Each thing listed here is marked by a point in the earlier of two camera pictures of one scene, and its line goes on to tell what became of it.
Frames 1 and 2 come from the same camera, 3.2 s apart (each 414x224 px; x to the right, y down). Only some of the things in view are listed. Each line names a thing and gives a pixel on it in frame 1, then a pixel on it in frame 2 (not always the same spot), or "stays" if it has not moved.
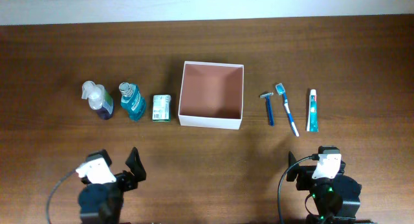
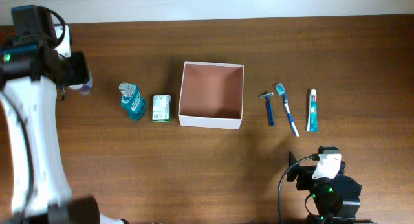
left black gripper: [137, 173] -> [78, 59]
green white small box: [162, 108] stays
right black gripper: [306, 175] stays
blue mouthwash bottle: [132, 100] stays
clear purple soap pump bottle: [99, 100] -> [84, 89]
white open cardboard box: [211, 95] stays
